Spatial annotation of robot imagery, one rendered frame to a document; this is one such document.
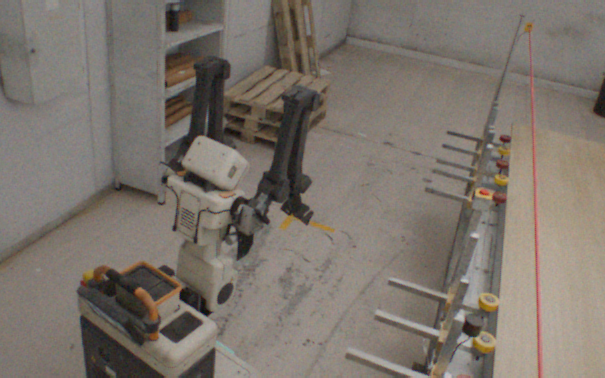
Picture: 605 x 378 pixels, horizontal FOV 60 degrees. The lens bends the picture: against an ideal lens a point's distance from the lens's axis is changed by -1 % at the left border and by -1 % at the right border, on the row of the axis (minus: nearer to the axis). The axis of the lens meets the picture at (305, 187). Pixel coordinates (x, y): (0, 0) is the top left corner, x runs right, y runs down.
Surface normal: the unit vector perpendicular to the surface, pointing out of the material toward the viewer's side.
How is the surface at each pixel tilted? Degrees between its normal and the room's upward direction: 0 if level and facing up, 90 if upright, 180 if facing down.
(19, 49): 90
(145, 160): 90
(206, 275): 82
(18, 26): 90
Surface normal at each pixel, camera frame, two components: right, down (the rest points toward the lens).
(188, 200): -0.54, 0.21
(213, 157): -0.33, -0.33
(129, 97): -0.36, 0.42
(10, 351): 0.13, -0.87
